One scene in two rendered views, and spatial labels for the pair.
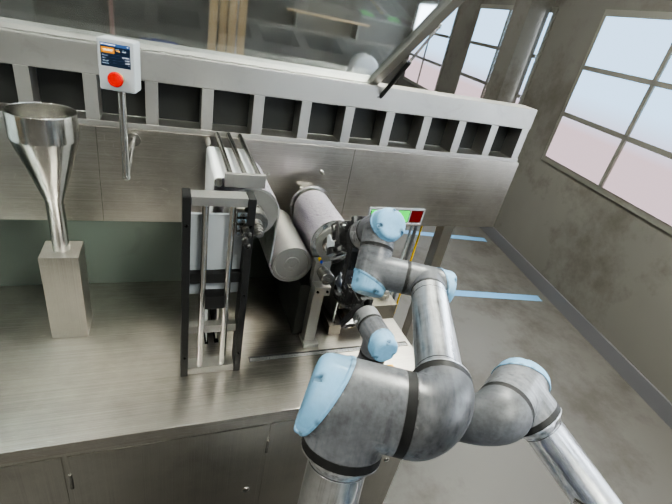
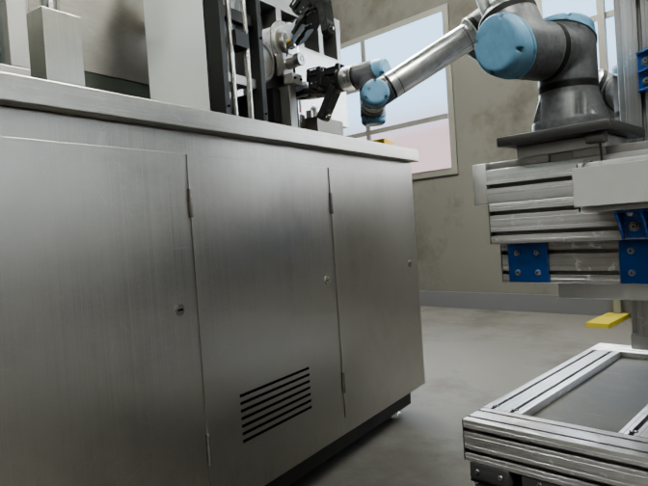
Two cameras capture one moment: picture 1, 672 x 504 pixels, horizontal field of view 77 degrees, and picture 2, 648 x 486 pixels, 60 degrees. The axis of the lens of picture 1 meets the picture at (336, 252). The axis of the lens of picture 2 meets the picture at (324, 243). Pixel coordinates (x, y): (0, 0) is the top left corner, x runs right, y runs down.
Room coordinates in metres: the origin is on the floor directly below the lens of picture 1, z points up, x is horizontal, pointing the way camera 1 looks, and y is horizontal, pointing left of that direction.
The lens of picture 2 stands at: (-0.47, 0.85, 0.65)
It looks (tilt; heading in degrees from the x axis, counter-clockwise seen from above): 1 degrees down; 329
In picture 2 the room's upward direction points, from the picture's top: 4 degrees counter-clockwise
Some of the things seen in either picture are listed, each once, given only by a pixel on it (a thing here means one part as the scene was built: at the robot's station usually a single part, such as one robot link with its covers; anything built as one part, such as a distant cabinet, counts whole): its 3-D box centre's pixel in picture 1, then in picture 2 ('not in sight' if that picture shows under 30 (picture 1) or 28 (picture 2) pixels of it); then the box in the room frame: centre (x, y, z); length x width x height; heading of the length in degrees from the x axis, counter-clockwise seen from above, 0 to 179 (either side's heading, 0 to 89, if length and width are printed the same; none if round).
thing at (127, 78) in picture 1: (118, 65); not in sight; (0.91, 0.52, 1.66); 0.07 x 0.07 x 0.10; 13
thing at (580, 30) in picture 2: not in sight; (563, 52); (0.27, -0.19, 0.98); 0.13 x 0.12 x 0.14; 88
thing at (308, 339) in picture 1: (316, 304); (292, 102); (1.07, 0.03, 1.05); 0.06 x 0.05 x 0.31; 25
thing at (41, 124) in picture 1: (42, 123); not in sight; (0.91, 0.71, 1.50); 0.14 x 0.14 x 0.06
